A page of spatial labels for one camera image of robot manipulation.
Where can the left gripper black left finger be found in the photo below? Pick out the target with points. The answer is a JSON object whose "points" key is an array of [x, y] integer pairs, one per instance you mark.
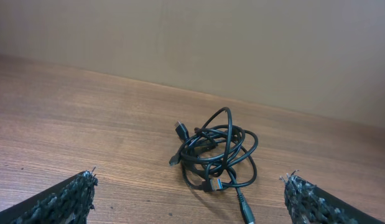
{"points": [[69, 201]]}

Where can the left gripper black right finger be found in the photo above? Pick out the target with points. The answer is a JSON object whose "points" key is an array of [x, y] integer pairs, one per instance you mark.
{"points": [[309, 204]]}

